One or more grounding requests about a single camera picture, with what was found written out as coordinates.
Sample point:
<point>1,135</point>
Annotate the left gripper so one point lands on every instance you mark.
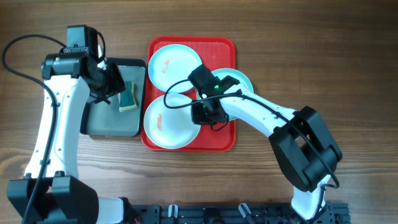
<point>119,84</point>

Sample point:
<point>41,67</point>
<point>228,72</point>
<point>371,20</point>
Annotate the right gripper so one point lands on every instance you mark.
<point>197,118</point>

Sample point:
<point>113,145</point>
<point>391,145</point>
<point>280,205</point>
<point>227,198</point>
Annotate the green yellow sponge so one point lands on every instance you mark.
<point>127,100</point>

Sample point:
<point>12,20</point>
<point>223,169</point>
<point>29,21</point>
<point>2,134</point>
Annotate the white plate front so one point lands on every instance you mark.
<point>168,127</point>

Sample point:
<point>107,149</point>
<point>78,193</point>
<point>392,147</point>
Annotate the light blue plate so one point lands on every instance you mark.
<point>241,77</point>
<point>170,64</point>

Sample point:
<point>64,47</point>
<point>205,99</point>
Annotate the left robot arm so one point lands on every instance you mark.
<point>50,190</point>

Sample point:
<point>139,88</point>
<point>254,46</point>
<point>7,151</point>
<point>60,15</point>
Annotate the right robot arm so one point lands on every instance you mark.
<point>306,152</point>

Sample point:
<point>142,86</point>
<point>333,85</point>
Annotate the red plastic tray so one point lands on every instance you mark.
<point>215,52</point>

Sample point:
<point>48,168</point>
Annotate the black water tray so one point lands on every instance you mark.
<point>102,119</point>

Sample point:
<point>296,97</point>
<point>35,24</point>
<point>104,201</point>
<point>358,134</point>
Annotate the light blue plate top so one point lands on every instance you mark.
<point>170,64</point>

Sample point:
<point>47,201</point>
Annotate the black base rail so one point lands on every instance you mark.
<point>269,213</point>

